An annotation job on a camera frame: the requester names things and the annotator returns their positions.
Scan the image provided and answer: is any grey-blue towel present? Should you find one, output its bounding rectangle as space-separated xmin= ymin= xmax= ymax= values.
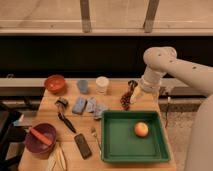
xmin=86 ymin=97 xmax=108 ymax=120

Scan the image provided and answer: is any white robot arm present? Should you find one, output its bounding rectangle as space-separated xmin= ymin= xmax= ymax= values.
xmin=130 ymin=47 xmax=213 ymax=171

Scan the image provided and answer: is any black chair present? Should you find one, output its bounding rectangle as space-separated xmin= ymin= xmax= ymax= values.
xmin=0 ymin=101 xmax=26 ymax=171

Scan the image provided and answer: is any blue sponge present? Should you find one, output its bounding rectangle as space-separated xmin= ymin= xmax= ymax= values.
xmin=72 ymin=97 xmax=87 ymax=115

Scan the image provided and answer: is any yellow banana peel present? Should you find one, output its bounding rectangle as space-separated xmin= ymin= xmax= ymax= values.
xmin=45 ymin=143 xmax=67 ymax=171

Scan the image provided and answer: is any red-yellow apple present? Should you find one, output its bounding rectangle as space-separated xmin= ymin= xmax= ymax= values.
xmin=134 ymin=122 xmax=149 ymax=137

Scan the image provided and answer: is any white paper cup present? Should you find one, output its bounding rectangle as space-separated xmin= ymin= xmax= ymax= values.
xmin=95 ymin=76 xmax=109 ymax=94

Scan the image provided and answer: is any purple bowl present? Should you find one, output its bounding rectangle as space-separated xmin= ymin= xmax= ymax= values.
xmin=25 ymin=123 xmax=56 ymax=159

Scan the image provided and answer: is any black dish brush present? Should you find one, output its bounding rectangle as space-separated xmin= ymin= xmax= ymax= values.
xmin=55 ymin=97 xmax=76 ymax=133

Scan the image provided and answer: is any orange-red bowl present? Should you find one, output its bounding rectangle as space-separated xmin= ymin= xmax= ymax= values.
xmin=44 ymin=75 xmax=65 ymax=93

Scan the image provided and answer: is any metal fork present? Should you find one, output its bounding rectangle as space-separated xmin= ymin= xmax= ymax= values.
xmin=91 ymin=127 xmax=101 ymax=156

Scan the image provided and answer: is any green plastic tray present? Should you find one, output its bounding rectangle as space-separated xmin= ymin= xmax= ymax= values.
xmin=101 ymin=110 xmax=170 ymax=163

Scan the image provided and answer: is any orange carrot stick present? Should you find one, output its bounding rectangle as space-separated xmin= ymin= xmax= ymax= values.
xmin=30 ymin=128 xmax=52 ymax=146

